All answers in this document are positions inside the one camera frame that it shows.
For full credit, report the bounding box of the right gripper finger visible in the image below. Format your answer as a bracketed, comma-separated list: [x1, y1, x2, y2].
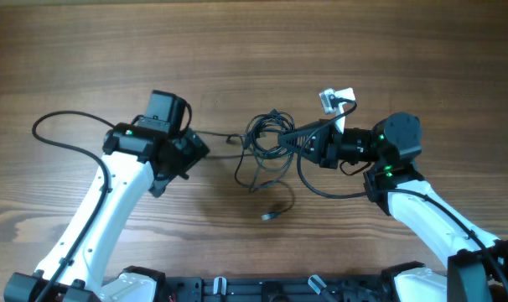
[285, 119, 331, 141]
[277, 133, 321, 164]

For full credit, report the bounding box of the thin black USB cable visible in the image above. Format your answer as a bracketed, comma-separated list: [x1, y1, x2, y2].
[194, 128, 297, 222]

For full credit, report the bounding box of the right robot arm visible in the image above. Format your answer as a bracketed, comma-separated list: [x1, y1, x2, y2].
[278, 112, 508, 301]

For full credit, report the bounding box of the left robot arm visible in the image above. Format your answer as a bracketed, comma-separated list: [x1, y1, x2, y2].
[3, 91, 209, 301]

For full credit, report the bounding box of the right camera black cable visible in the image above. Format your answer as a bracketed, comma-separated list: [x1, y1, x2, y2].
[296, 100, 508, 302]

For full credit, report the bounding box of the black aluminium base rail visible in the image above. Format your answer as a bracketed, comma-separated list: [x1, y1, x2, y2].
[160, 275, 383, 302]

